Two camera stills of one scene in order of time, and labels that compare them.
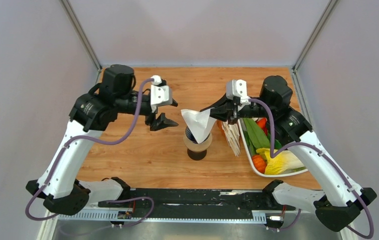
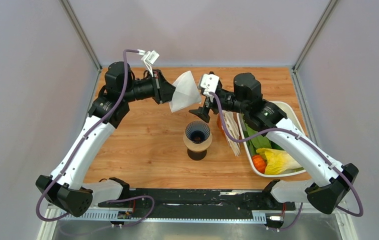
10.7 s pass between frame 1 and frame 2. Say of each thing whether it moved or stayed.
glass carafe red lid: stayed
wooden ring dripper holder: stayed
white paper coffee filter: moved
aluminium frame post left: stayed
